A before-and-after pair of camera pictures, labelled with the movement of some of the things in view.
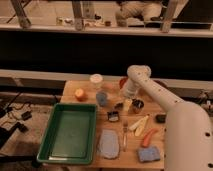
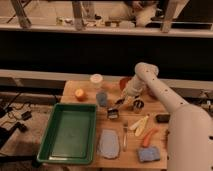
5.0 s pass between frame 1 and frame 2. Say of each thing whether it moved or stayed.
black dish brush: moved
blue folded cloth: stayed
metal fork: stayed
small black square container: stayed
